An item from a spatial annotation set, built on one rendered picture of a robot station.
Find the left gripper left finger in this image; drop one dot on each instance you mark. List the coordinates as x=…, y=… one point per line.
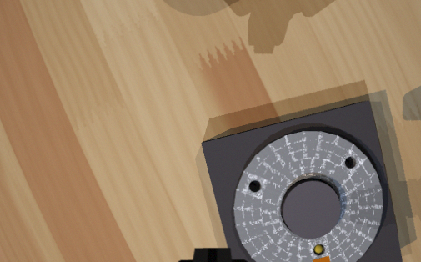
x=201, y=255

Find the dark grey flat base plate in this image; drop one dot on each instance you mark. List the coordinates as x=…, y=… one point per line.
x=227, y=157

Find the grey round flange plate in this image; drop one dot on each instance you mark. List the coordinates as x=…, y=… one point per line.
x=302, y=155

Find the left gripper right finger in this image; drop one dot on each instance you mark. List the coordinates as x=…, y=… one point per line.
x=224, y=255

